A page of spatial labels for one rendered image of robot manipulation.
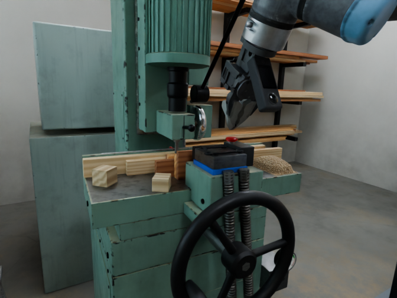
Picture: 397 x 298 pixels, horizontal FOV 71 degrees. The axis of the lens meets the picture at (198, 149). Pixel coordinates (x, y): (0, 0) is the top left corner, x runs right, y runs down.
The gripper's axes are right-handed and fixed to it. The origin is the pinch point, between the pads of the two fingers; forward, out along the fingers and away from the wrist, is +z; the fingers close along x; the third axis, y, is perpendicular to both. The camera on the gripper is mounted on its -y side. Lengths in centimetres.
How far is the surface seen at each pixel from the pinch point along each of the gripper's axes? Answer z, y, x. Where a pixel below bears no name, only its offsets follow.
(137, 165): 19.0, 8.2, 19.8
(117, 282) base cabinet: 31.3, -16.9, 28.6
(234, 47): 57, 199, -130
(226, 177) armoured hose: 3.1, -12.7, 7.3
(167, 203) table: 15.9, -7.9, 16.6
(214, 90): 99, 182, -111
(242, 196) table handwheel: 0.0, -20.1, 8.8
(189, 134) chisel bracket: 9.5, 9.0, 6.0
